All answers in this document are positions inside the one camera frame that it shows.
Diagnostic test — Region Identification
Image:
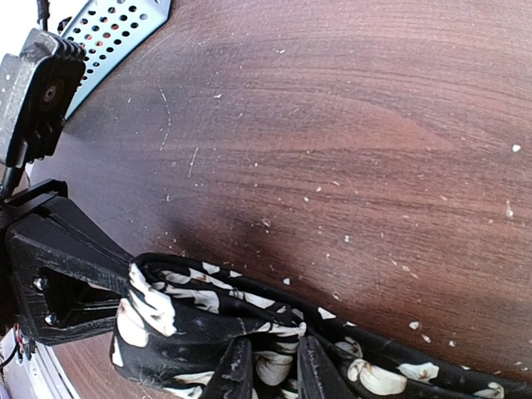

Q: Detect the light blue plastic basket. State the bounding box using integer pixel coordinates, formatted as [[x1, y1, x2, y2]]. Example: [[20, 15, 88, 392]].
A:
[[62, 0, 172, 118]]

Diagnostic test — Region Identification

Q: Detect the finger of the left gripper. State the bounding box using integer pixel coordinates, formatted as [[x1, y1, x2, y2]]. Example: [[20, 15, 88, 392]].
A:
[[3, 180, 133, 346]]

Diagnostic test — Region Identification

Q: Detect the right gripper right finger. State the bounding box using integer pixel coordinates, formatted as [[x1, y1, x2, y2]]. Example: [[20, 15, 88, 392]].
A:
[[297, 336, 353, 399]]

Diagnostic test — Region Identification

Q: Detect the black white floral tie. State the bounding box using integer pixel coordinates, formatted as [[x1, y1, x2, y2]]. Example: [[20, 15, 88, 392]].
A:
[[110, 254, 531, 398]]

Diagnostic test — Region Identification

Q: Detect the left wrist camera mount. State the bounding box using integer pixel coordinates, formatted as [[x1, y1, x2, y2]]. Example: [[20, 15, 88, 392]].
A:
[[1, 28, 86, 168]]

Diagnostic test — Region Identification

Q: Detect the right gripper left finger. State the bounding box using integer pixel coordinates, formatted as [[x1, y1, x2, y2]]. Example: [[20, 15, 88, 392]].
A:
[[201, 337, 253, 399]]

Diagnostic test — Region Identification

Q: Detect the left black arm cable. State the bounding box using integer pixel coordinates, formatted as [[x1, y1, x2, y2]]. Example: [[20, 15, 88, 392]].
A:
[[35, 0, 51, 32]]

